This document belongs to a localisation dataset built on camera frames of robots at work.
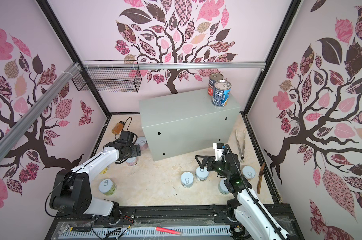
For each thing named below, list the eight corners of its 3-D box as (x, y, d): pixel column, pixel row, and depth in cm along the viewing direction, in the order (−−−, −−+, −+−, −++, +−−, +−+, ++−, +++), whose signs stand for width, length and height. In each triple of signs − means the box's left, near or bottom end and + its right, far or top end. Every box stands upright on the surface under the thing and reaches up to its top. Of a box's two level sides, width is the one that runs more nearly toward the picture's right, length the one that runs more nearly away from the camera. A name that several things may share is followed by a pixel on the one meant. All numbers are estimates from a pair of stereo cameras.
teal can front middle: (180, 188, 84) (180, 184, 80) (181, 175, 89) (180, 171, 85) (193, 188, 84) (194, 184, 80) (193, 175, 89) (193, 171, 85)
